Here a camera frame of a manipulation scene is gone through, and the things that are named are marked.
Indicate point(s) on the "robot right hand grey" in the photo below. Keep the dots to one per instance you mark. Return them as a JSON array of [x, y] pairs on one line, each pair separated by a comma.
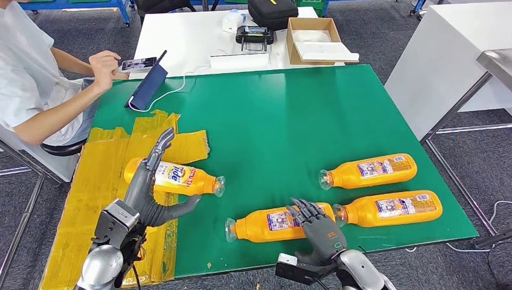
[[324, 240]]

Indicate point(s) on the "person's right hand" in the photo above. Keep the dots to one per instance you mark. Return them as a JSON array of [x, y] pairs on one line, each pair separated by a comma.
[[104, 70]]

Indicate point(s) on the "person's left hand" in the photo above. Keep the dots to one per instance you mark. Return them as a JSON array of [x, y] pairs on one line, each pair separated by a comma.
[[122, 75]]

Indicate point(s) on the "robot left hand grey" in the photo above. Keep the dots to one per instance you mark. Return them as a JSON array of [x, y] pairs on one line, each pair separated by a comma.
[[142, 192]]

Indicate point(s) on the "smartphone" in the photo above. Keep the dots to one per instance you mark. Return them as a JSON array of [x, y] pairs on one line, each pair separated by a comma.
[[140, 64]]

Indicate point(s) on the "orange detergent bottle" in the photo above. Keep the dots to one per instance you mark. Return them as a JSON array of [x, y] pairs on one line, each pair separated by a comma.
[[180, 178], [256, 226], [380, 170], [400, 208]]

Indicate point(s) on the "person's left forearm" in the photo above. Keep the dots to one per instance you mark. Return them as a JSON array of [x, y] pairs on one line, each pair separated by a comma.
[[70, 62]]

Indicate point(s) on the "person's right forearm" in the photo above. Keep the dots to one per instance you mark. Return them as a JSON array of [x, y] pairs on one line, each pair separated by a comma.
[[56, 118]]

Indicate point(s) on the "tablet with dark blue cover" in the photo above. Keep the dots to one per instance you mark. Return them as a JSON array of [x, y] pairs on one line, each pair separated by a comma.
[[148, 87]]

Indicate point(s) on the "yellow taped cardboard sheet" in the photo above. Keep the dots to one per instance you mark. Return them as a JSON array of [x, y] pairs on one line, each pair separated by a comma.
[[100, 180]]

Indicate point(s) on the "blue metal rack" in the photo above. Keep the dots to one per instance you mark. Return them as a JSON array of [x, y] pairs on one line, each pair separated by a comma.
[[80, 4]]

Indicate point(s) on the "white table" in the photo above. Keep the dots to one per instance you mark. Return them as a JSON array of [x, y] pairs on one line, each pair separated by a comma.
[[188, 38]]

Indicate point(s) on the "black chair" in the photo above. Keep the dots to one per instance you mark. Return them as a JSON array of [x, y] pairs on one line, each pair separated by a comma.
[[160, 5]]

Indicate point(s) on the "person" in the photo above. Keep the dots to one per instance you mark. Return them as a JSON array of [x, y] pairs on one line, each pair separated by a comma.
[[24, 80]]

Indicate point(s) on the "white bench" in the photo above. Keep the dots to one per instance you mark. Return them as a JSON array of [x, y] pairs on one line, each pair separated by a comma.
[[56, 168]]

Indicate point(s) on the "black stool seat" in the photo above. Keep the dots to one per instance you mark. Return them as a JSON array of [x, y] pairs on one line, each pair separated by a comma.
[[60, 149]]

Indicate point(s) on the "flat white box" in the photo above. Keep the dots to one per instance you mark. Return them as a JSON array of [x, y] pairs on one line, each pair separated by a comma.
[[240, 61]]

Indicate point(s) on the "white plastic pack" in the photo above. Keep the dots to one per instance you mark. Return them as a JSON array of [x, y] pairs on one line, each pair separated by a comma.
[[232, 21]]

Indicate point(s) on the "green table mat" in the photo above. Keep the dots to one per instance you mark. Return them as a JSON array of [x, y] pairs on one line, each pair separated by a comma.
[[300, 112]]

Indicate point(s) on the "black remote controller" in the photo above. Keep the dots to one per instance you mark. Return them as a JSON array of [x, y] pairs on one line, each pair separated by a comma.
[[254, 36]]

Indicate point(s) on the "black carrying case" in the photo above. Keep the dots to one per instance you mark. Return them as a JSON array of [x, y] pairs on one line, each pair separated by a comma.
[[272, 12]]

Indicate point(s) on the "open cardboard box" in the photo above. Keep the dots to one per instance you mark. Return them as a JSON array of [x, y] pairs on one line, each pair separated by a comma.
[[291, 46]]

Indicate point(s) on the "white sheet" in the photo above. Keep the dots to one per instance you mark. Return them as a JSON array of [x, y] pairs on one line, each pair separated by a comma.
[[324, 52]]

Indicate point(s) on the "white plastic bag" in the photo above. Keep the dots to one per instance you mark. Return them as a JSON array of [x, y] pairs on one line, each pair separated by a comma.
[[312, 36]]

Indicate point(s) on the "green plastic crate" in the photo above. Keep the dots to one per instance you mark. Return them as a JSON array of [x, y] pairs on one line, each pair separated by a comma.
[[314, 5]]

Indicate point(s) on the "white cabinet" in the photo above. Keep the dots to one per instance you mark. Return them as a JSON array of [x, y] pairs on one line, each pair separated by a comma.
[[436, 68]]

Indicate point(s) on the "stainless steel table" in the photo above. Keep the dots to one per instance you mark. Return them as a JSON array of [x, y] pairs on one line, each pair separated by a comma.
[[496, 63]]

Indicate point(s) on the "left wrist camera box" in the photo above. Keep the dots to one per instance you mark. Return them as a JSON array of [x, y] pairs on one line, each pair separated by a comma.
[[116, 222]]

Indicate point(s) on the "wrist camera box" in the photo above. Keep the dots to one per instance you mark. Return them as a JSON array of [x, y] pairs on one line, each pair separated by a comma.
[[116, 222], [287, 260]]

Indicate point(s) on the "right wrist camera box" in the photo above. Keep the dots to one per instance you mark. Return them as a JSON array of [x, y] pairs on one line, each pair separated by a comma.
[[287, 260]]

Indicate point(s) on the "metal frame leg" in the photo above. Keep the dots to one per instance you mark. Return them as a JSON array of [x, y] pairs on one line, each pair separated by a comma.
[[21, 225]]

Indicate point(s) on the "blue cart frame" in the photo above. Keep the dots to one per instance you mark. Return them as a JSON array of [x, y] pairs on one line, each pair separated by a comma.
[[418, 6]]

